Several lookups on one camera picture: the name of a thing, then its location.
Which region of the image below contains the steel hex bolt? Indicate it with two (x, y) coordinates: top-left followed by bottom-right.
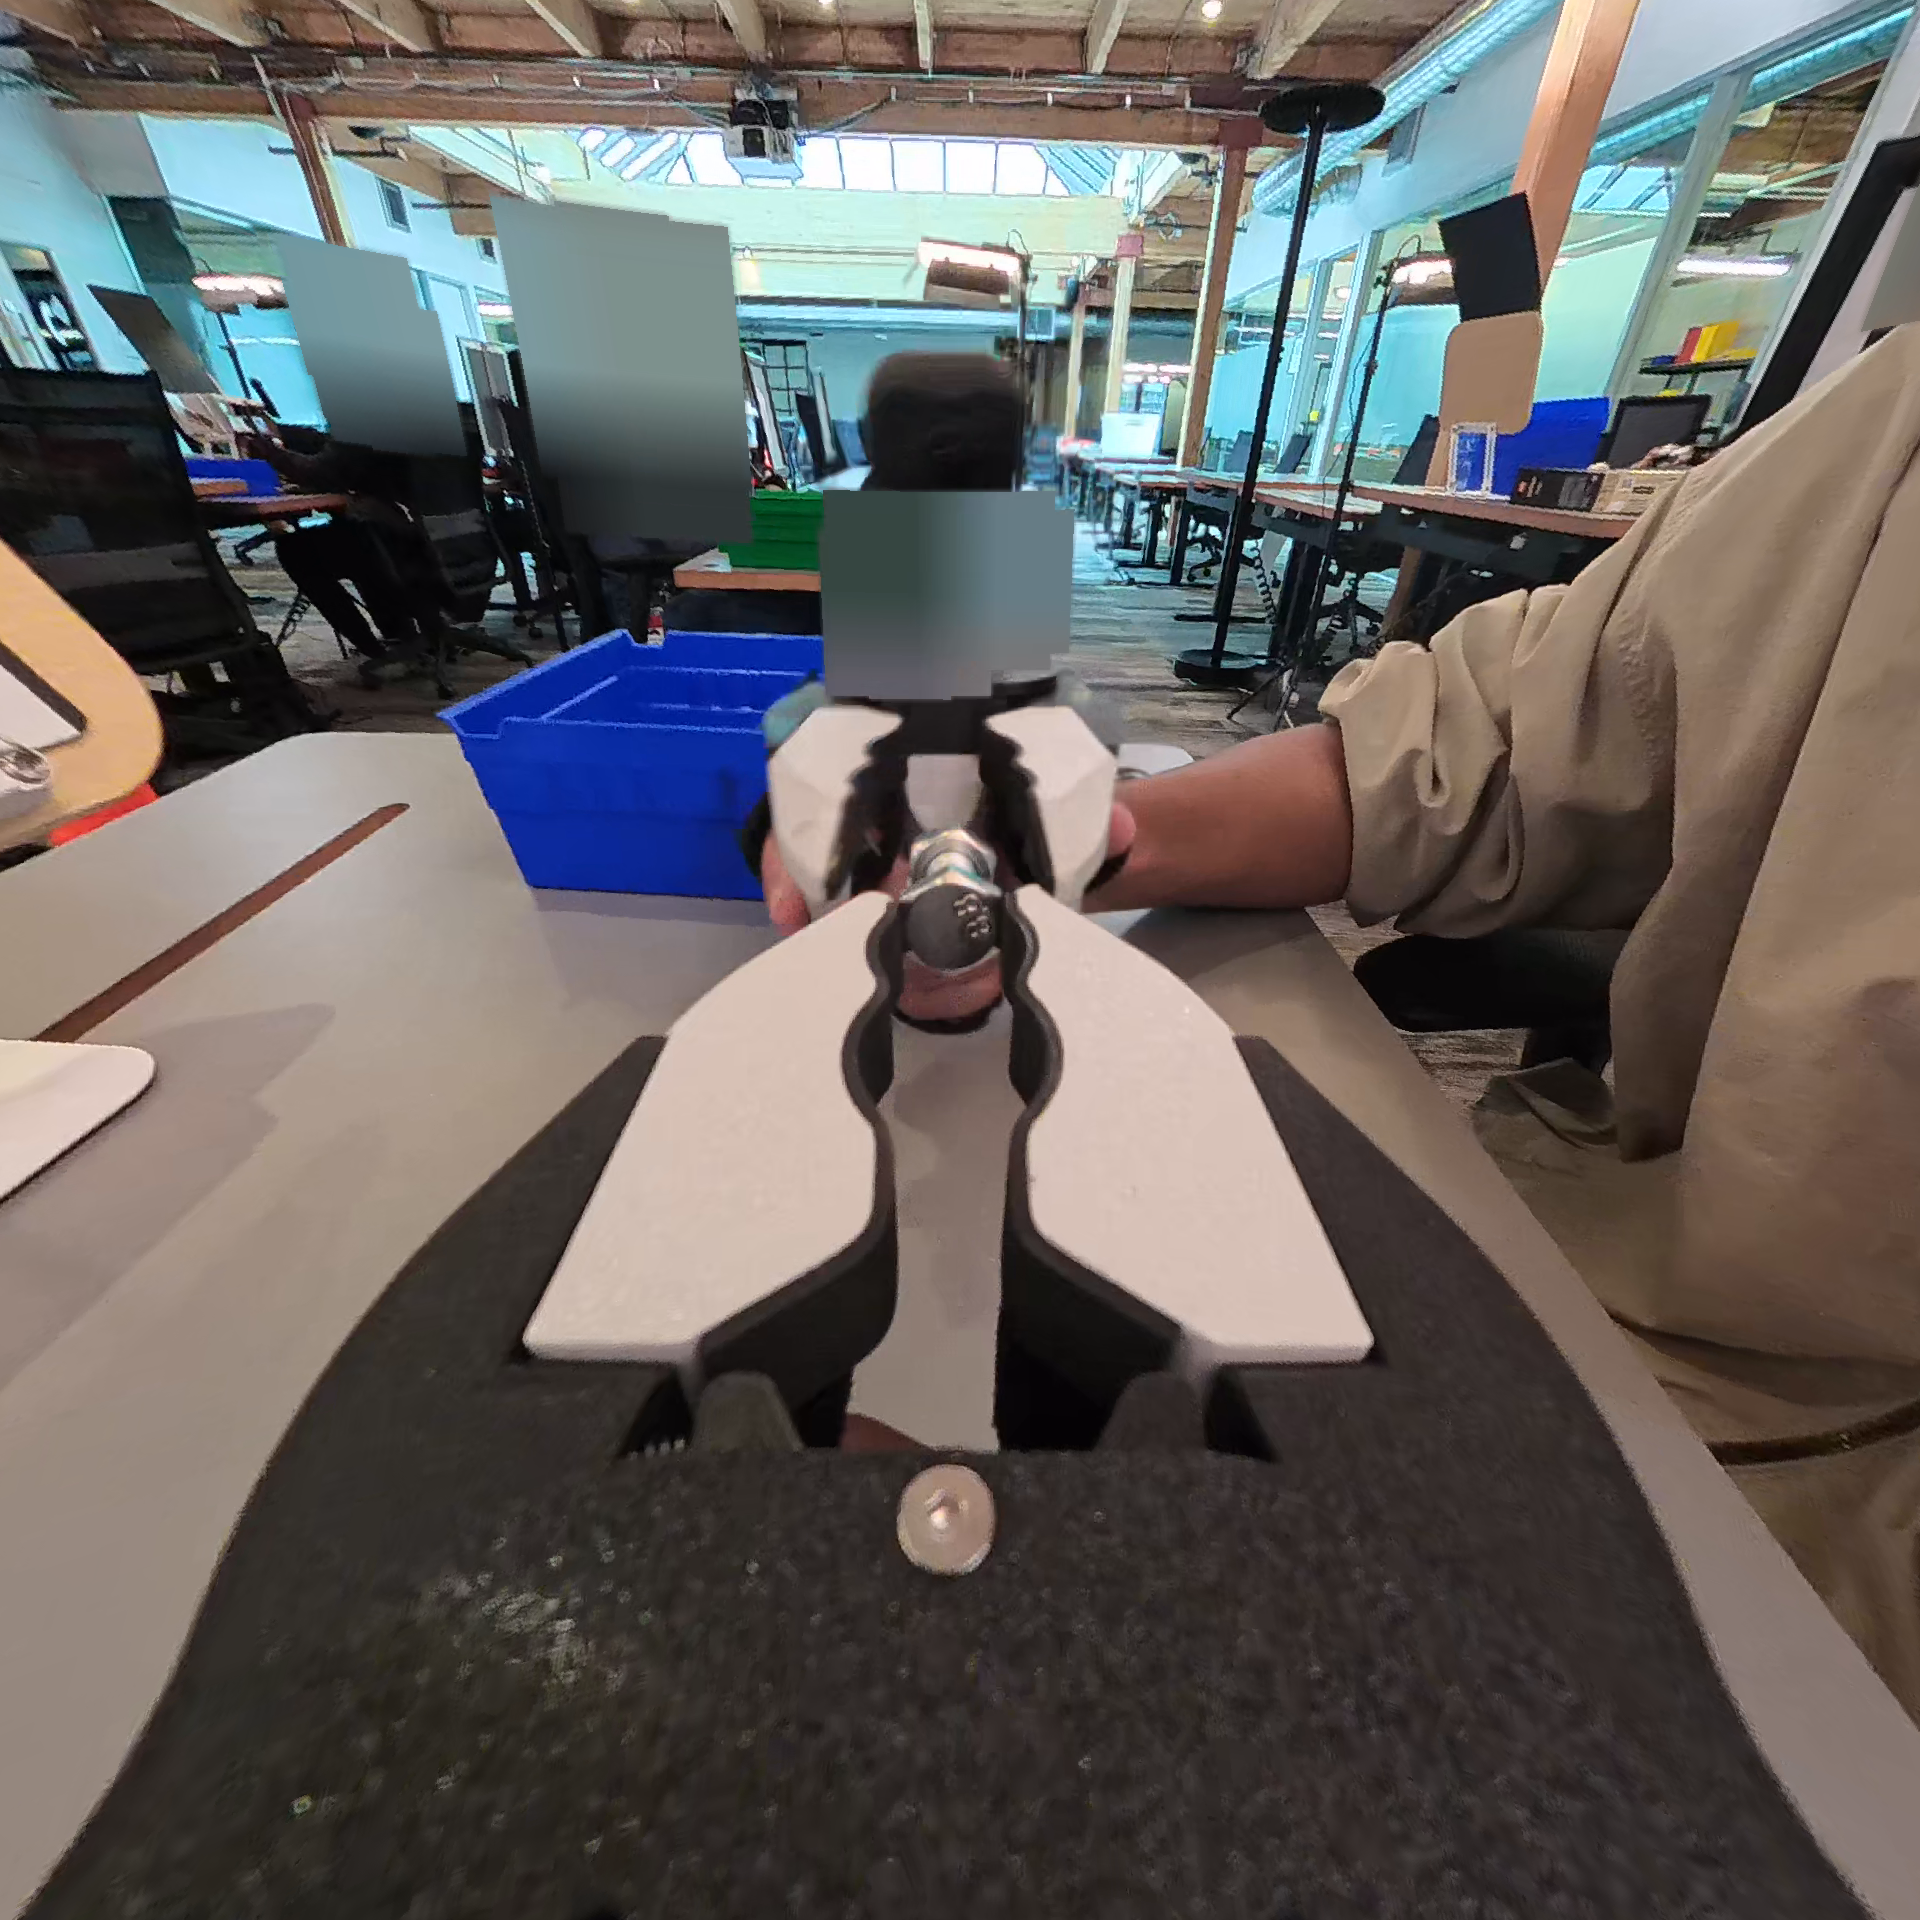
(891, 832), (1019, 982)

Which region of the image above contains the person's right hand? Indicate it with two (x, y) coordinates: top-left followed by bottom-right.
(752, 785), (1153, 936)

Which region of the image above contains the green crate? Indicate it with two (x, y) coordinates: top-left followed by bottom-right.
(729, 486), (830, 576)

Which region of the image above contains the black floor lamp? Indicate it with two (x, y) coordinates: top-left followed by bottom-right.
(1176, 80), (1393, 696)

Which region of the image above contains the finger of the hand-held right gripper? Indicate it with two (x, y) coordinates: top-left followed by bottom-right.
(974, 703), (1128, 908)
(764, 699), (921, 925)

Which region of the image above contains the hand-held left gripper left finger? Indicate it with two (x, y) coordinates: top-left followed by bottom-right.
(524, 888), (905, 1414)

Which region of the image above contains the blue bin with black divider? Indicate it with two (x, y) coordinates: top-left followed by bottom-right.
(441, 628), (830, 904)

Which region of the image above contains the instruction board on white stand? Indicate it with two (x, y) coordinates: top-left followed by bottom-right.
(0, 535), (170, 1209)

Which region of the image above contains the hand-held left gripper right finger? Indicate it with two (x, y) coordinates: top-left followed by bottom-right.
(1000, 883), (1379, 1414)

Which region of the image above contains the black mesh office chair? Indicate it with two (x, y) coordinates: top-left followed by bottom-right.
(0, 361), (310, 744)

